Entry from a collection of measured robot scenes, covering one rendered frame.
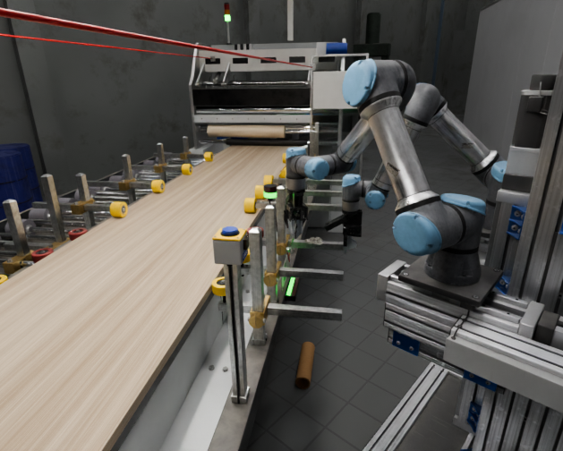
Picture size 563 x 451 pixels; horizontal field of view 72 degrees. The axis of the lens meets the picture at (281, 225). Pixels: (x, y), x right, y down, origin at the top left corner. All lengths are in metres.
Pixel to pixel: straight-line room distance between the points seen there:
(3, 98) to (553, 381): 6.21
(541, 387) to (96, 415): 0.98
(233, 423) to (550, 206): 1.03
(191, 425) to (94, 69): 5.98
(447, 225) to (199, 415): 0.90
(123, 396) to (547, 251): 1.14
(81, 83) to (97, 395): 5.91
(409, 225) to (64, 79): 6.00
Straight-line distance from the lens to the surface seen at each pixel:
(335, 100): 3.88
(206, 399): 1.38
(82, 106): 6.68
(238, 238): 0.93
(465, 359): 1.12
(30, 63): 6.32
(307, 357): 2.34
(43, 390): 1.13
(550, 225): 1.26
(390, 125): 1.07
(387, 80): 1.10
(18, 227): 1.97
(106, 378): 1.10
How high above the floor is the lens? 1.58
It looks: 21 degrees down
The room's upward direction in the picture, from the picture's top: 1 degrees counter-clockwise
